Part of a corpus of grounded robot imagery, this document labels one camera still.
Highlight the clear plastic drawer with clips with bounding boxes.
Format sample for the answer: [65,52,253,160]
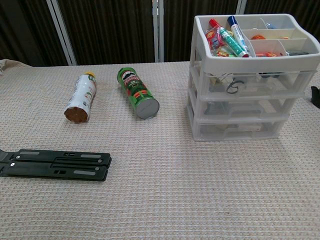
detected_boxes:
[204,71,305,98]

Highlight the white storage organizer box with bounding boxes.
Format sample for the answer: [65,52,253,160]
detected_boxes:
[186,13,320,143]

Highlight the green Pringles can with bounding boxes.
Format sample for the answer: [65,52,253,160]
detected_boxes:
[116,67,160,120]

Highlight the gold black binder clips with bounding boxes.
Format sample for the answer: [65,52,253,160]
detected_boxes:
[208,74,226,93]

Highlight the beige woven tablecloth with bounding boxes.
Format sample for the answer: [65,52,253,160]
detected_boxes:
[0,59,320,240]

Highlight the white bottle yellow cap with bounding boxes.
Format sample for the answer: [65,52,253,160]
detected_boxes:
[63,71,98,124]

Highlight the yellow lion snack packet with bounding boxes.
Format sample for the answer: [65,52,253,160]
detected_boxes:
[215,48,237,59]

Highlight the black folding partition screen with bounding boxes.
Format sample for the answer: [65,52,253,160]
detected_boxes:
[0,0,320,67]

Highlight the red cap green marker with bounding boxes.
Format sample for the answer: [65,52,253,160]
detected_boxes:
[208,18,241,57]

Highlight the black folding laptop stand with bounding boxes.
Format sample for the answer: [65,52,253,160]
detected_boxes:
[0,148,113,183]

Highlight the blue cap white marker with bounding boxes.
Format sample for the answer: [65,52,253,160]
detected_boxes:
[226,15,251,58]

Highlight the red white snack packet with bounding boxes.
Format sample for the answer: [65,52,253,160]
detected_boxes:
[255,51,282,58]

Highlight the black shiny plastic packet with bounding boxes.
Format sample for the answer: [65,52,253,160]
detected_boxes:
[287,49,311,57]

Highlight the black teapot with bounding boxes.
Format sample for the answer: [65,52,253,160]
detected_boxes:
[310,85,320,109]

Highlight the black hair tie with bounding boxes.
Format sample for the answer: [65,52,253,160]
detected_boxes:
[225,79,245,96]

